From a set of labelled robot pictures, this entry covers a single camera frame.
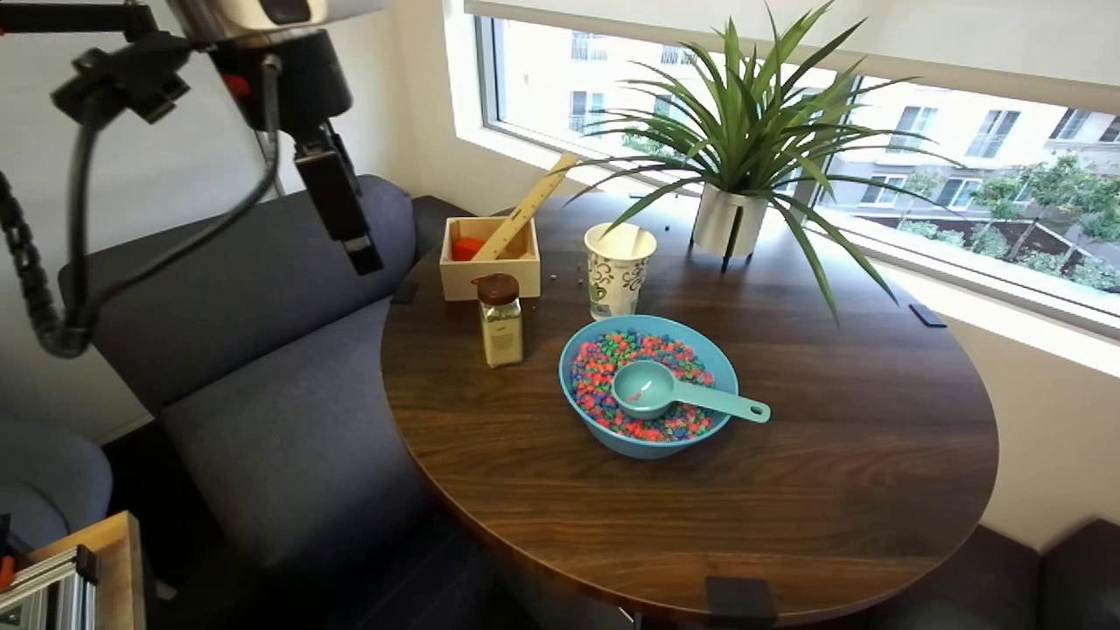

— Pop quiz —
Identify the spice bottle with brown cap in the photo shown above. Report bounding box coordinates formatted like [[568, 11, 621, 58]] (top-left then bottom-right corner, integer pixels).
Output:
[[472, 273, 526, 369]]

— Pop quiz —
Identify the patterned paper cup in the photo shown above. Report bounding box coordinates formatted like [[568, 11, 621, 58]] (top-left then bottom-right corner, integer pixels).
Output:
[[584, 222, 658, 322]]

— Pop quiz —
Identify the wooden ruler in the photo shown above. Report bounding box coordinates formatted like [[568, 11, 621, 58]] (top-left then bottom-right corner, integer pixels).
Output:
[[493, 154, 580, 263]]

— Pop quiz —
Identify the small wooden box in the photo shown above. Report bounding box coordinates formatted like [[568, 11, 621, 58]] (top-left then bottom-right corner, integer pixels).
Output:
[[438, 216, 543, 303]]

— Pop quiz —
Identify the grey sofa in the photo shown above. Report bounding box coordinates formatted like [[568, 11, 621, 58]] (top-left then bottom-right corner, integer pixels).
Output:
[[57, 173, 495, 630]]

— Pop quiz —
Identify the heap of coloured beads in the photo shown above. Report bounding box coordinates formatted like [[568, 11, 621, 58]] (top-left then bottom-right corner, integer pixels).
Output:
[[570, 329, 718, 444]]

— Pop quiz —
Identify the potted green plant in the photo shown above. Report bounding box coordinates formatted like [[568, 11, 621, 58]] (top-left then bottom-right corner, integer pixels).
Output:
[[564, 0, 968, 326]]

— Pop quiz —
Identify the teal measuring scoop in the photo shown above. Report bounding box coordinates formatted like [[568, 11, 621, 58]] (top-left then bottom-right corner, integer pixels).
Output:
[[611, 359, 773, 425]]

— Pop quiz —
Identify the grey armchair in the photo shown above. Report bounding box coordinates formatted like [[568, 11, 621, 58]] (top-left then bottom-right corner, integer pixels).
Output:
[[0, 409, 115, 554]]

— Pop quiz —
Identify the blue plastic bowl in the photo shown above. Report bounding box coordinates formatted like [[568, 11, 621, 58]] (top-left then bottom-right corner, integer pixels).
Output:
[[558, 315, 741, 461]]

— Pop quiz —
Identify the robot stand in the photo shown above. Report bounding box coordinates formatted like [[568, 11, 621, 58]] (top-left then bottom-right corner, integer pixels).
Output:
[[0, 511, 146, 630]]

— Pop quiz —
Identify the white roller blind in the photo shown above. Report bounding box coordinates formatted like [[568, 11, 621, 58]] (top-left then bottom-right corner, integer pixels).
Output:
[[464, 0, 1120, 116]]

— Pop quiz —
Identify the window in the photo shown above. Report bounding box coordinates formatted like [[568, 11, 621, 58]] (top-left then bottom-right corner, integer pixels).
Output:
[[472, 13, 1120, 320]]

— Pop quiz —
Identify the dark bench seat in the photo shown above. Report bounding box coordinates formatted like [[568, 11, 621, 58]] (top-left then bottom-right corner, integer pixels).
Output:
[[840, 518, 1120, 630]]

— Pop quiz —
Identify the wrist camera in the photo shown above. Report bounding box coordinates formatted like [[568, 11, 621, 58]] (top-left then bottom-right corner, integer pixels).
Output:
[[51, 33, 193, 125]]

